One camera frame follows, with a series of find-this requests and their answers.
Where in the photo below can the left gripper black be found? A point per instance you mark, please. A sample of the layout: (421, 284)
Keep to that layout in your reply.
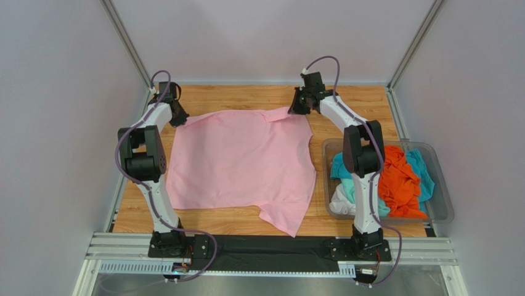
(182, 119)

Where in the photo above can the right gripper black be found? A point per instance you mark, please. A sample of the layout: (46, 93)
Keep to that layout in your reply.
(299, 100)

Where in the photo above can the pink t shirt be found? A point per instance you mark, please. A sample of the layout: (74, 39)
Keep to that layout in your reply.
(242, 158)

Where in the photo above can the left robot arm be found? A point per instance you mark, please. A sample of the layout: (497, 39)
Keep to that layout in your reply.
(141, 158)

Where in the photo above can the teal t shirt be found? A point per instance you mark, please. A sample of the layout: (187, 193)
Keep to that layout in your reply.
(338, 171)

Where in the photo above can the clear plastic bin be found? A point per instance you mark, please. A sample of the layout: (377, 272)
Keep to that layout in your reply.
(438, 207)

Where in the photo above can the white t shirt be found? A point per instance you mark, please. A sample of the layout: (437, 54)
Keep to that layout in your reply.
(338, 204)

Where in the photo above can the aluminium frame rail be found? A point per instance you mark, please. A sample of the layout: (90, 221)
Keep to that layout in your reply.
(121, 253)

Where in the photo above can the orange t shirt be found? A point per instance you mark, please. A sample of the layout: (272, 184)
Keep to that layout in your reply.
(399, 186)

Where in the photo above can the mint green t shirt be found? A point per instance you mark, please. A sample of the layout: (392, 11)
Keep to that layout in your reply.
(350, 195)

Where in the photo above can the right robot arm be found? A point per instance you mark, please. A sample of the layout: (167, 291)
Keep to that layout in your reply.
(363, 157)

